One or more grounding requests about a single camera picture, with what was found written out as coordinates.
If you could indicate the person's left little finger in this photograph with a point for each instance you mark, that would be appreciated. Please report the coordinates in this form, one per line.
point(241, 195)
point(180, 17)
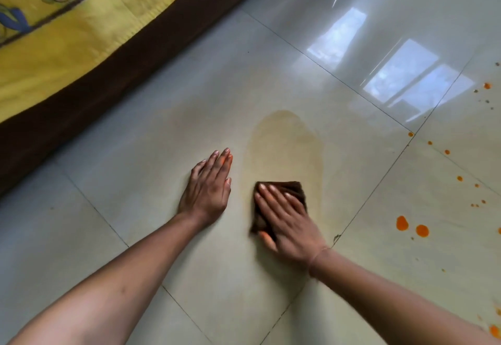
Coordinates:
point(197, 168)

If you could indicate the person's left middle finger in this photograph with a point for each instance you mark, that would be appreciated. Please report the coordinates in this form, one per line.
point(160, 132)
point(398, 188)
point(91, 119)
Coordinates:
point(220, 162)

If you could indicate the dark brown bed base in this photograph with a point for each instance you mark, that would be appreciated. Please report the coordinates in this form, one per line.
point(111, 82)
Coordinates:
point(98, 90)

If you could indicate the person's left forearm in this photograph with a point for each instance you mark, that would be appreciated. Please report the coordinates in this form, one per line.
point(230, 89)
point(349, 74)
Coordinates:
point(117, 290)

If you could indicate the person's right middle finger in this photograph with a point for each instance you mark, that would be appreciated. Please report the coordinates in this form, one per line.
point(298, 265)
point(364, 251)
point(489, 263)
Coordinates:
point(272, 199)

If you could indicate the yellowish liquid smear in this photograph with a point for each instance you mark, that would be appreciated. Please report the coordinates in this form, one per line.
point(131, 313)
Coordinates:
point(285, 145)

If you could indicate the yellow floral bedsheet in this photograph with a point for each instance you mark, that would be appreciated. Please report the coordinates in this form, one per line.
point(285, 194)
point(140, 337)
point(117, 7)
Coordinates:
point(90, 23)

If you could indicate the scattered orange spill drops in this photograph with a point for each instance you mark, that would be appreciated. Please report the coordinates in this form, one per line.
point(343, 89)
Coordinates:
point(422, 230)

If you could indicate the person's left hand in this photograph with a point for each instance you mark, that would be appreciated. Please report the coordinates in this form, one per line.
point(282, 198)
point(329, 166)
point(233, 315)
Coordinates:
point(205, 198)

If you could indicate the brown cleaning cloth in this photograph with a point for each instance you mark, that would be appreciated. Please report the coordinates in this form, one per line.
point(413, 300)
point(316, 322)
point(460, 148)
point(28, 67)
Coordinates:
point(259, 219)

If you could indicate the person's left thumb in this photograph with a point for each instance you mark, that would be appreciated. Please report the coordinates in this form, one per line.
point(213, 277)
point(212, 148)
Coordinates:
point(228, 187)

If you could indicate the person's right forearm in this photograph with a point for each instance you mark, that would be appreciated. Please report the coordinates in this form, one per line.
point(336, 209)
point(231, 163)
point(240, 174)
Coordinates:
point(391, 309)

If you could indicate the person's right hand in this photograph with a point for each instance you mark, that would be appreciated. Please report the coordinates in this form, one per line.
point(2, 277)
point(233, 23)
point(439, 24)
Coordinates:
point(291, 229)

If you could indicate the person's right little finger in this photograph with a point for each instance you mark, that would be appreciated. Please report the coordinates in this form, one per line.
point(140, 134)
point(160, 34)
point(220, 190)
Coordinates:
point(295, 203)

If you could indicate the person's right thumb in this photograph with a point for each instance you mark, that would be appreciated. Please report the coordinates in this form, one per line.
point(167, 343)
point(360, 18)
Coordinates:
point(267, 240)

